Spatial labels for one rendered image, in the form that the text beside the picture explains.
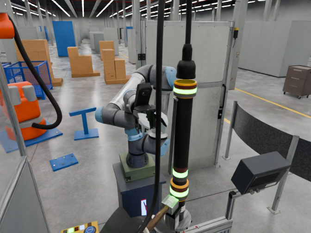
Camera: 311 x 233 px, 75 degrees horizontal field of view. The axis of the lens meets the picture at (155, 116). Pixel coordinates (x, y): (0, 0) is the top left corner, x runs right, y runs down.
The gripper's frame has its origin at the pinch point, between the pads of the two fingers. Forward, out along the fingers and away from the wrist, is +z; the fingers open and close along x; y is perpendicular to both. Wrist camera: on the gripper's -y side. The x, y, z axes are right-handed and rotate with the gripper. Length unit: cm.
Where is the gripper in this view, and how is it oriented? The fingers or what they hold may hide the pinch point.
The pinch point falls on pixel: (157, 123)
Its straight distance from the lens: 58.4
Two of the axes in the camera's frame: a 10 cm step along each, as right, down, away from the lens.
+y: 0.0, 9.2, 3.9
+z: 3.2, 3.7, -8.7
